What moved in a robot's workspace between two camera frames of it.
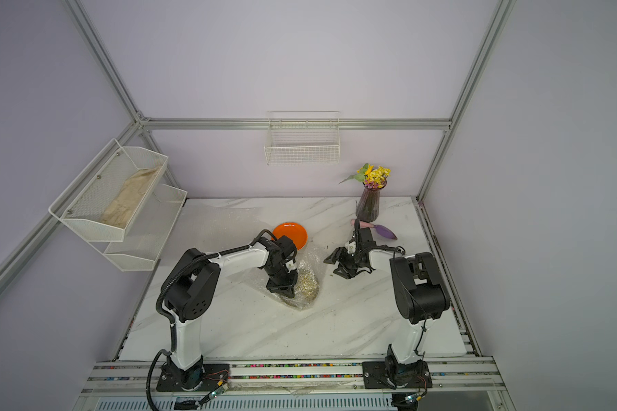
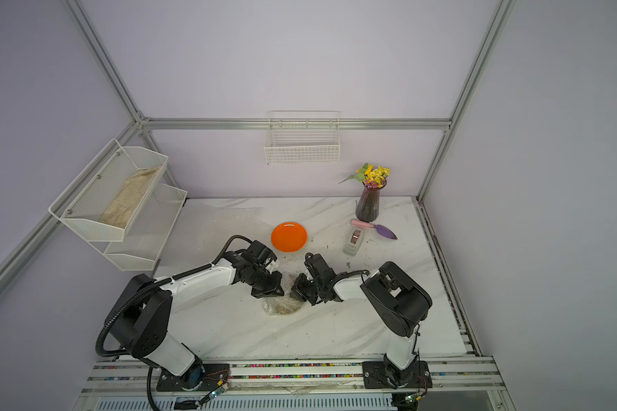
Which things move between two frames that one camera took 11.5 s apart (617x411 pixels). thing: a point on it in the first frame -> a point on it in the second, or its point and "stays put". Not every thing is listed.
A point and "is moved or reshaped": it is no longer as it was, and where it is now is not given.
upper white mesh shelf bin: (101, 202) stays put
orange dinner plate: (294, 231) stays put
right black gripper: (335, 258) -> (296, 290)
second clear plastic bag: (214, 226) stays put
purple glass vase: (368, 203) stays put
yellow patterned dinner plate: (307, 283) is moved or reshaped
